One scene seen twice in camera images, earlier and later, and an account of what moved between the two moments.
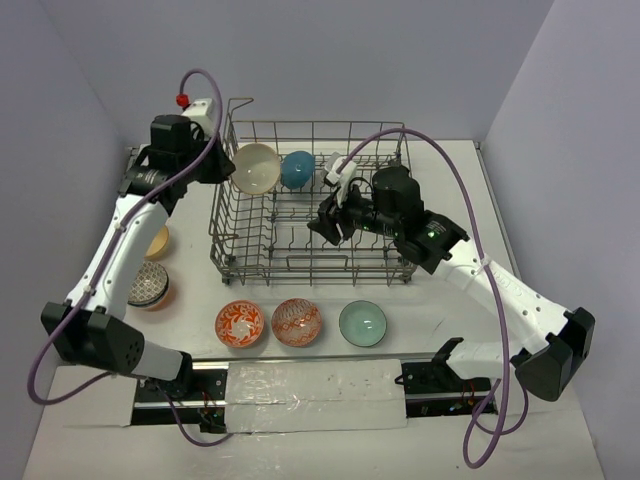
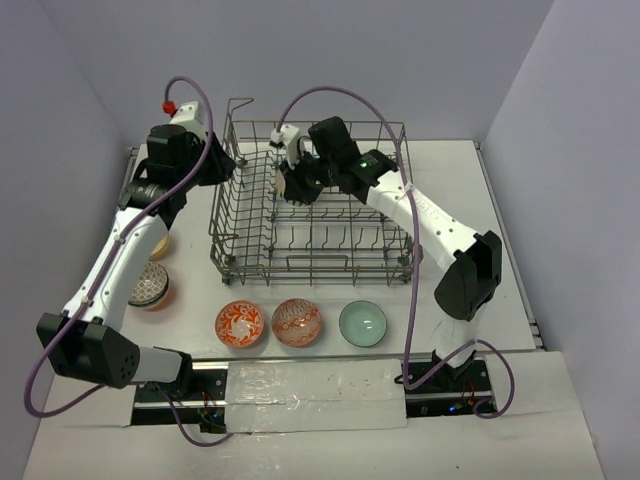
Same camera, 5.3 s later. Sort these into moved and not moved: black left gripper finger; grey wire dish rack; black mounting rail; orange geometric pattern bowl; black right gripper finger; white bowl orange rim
Moved: black right gripper finger; white bowl orange rim
Not moved: black left gripper finger; grey wire dish rack; orange geometric pattern bowl; black mounting rail
